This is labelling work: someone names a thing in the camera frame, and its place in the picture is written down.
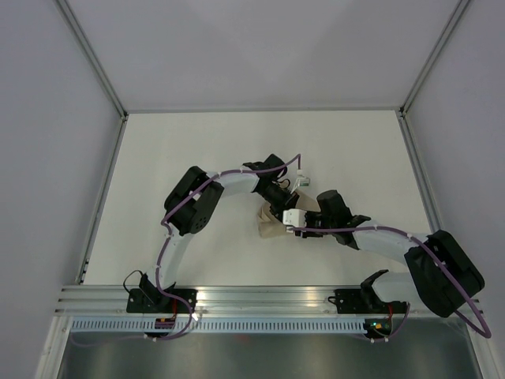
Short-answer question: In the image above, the beige cloth napkin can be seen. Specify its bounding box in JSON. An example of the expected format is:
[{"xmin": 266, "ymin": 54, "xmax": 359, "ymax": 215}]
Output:
[{"xmin": 256, "ymin": 189, "xmax": 320, "ymax": 239}]

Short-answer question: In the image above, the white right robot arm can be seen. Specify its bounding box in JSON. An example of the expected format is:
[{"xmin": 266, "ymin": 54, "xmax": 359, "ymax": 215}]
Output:
[{"xmin": 282, "ymin": 190, "xmax": 485, "ymax": 317}]

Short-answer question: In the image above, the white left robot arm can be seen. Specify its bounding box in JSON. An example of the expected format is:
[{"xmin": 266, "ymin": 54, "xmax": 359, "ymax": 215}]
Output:
[{"xmin": 126, "ymin": 154, "xmax": 300, "ymax": 313}]

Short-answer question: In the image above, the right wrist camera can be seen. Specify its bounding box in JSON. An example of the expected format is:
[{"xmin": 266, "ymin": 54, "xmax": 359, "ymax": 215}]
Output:
[{"xmin": 282, "ymin": 208, "xmax": 307, "ymax": 232}]

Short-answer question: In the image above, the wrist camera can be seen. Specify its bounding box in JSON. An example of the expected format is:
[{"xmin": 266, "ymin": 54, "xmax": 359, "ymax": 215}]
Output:
[
  {"xmin": 282, "ymin": 208, "xmax": 307, "ymax": 232},
  {"xmin": 291, "ymin": 169, "xmax": 311, "ymax": 193}
]

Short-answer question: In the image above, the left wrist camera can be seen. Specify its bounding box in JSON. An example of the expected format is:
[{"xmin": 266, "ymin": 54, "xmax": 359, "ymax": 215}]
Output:
[{"xmin": 291, "ymin": 169, "xmax": 311, "ymax": 193}]

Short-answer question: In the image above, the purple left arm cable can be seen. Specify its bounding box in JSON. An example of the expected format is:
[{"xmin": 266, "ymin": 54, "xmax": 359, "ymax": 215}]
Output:
[{"xmin": 159, "ymin": 153, "xmax": 305, "ymax": 343}]

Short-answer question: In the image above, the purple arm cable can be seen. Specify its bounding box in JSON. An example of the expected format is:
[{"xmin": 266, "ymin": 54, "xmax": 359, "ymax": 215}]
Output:
[
  {"xmin": 159, "ymin": 153, "xmax": 305, "ymax": 343},
  {"xmin": 286, "ymin": 224, "xmax": 493, "ymax": 343}
]

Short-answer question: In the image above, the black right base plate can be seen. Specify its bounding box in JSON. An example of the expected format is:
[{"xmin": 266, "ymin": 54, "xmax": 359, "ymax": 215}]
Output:
[{"xmin": 327, "ymin": 288, "xmax": 407, "ymax": 315}]

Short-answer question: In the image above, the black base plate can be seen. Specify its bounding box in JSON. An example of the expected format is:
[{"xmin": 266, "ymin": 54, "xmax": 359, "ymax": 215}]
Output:
[
  {"xmin": 327, "ymin": 288, "xmax": 407, "ymax": 315},
  {"xmin": 126, "ymin": 287, "xmax": 197, "ymax": 314}
]

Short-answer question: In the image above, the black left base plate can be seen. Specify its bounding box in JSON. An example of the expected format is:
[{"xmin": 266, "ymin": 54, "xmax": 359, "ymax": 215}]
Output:
[{"xmin": 126, "ymin": 287, "xmax": 197, "ymax": 314}]

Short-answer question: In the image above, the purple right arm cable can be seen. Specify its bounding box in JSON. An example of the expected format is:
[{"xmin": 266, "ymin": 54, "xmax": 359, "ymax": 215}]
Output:
[{"xmin": 286, "ymin": 224, "xmax": 493, "ymax": 343}]

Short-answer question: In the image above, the white slotted cable duct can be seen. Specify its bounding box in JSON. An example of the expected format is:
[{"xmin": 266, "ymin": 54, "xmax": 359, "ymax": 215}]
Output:
[{"xmin": 71, "ymin": 317, "xmax": 365, "ymax": 334}]

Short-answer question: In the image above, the aluminium mounting rail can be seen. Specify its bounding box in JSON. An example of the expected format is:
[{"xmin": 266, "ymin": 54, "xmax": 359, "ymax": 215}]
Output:
[{"xmin": 54, "ymin": 285, "xmax": 352, "ymax": 317}]

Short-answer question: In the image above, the right aluminium frame post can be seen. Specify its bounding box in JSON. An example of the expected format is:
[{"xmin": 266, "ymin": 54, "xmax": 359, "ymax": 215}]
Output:
[{"xmin": 398, "ymin": 0, "xmax": 473, "ymax": 118}]

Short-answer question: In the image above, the aluminium frame post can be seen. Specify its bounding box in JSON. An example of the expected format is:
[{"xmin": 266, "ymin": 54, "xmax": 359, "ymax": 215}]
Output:
[
  {"xmin": 398, "ymin": 0, "xmax": 473, "ymax": 118},
  {"xmin": 54, "ymin": 0, "xmax": 128, "ymax": 120}
]

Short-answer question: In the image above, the left aluminium frame post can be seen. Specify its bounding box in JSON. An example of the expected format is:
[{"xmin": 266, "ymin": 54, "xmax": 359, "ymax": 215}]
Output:
[{"xmin": 54, "ymin": 0, "xmax": 128, "ymax": 120}]

